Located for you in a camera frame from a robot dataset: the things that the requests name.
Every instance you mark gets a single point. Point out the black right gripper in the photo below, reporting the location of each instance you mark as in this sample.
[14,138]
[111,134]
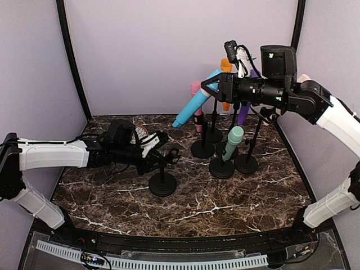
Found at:
[228,90]

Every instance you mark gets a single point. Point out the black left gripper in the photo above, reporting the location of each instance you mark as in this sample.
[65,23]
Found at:
[152,160]

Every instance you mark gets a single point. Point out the black stand of blue microphone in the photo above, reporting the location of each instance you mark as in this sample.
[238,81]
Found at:
[163,184]

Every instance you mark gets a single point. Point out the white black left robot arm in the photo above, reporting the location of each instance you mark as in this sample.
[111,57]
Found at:
[120,144]

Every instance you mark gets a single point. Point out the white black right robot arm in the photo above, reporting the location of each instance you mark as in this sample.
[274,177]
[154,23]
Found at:
[279,88]

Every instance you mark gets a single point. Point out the pink microphone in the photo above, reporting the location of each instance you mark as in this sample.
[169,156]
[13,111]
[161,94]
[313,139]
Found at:
[196,92]

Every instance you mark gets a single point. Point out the orange microphone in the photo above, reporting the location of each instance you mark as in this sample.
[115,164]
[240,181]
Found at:
[226,67]

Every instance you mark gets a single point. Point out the purple microphone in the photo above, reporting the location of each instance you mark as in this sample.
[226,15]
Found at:
[243,114]

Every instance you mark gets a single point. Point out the black stand of orange microphone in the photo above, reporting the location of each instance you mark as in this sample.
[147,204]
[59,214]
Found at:
[214,135]

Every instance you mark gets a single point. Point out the black stand of pink microphone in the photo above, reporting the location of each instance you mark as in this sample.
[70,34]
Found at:
[202,149]

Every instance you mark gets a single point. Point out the green microphone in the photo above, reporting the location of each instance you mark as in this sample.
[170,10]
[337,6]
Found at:
[235,138]

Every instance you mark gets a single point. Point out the black stand of purple microphone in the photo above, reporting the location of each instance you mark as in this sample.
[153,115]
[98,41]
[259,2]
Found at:
[222,148]

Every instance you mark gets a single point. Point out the black stand of green microphone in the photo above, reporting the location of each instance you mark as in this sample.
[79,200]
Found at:
[221,169]

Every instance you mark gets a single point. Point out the black stand of beige microphone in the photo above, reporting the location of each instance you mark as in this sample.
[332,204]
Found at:
[247,163]

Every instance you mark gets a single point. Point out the beige microphone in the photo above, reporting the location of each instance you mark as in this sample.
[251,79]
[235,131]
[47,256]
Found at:
[276,112]

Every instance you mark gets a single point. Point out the floral patterned saucer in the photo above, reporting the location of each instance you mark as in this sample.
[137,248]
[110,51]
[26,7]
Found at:
[140,132]

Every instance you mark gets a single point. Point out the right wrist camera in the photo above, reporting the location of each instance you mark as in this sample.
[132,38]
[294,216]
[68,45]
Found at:
[230,48]

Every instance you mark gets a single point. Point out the black front rail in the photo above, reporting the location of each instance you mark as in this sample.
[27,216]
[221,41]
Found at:
[274,242]

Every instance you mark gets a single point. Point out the white slotted cable duct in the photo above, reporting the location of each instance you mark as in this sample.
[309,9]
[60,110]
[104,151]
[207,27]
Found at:
[93,260]

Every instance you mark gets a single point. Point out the black right corner post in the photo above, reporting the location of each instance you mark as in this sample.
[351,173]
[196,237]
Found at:
[298,23]

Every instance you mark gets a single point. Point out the black corner post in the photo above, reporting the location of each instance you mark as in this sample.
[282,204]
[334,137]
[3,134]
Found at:
[65,31]
[298,23]

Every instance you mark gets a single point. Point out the black left corner post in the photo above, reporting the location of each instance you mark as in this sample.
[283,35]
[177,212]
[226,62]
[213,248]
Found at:
[65,31]

